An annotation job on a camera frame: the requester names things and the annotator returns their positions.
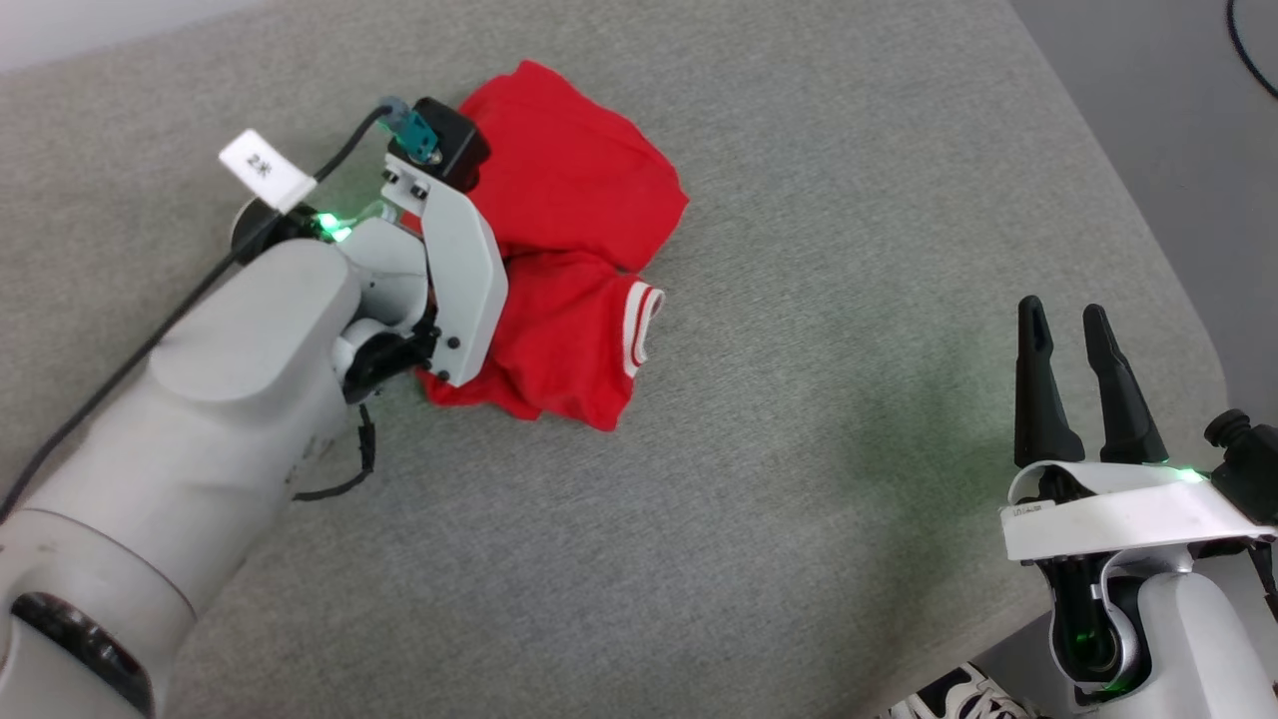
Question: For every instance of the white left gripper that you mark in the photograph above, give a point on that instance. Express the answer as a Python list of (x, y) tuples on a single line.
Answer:
[(461, 290)]

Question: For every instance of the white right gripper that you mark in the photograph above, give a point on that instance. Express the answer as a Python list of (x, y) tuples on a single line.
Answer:
[(1108, 519)]

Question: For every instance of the red t-shirt with white trim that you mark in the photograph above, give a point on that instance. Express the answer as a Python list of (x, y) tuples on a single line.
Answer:
[(579, 200)]

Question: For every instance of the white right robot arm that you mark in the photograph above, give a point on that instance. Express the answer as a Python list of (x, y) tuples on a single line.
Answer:
[(1198, 649)]

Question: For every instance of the black and white sneaker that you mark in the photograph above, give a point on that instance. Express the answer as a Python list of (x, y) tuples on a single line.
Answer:
[(958, 699)]

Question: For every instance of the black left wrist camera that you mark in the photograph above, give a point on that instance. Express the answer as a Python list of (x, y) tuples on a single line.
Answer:
[(454, 140)]

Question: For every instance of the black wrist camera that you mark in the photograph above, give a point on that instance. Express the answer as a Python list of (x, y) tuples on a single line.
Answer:
[(454, 140), (1248, 464)]

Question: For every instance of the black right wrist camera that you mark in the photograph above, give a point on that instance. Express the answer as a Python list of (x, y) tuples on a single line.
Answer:
[(1248, 464)]

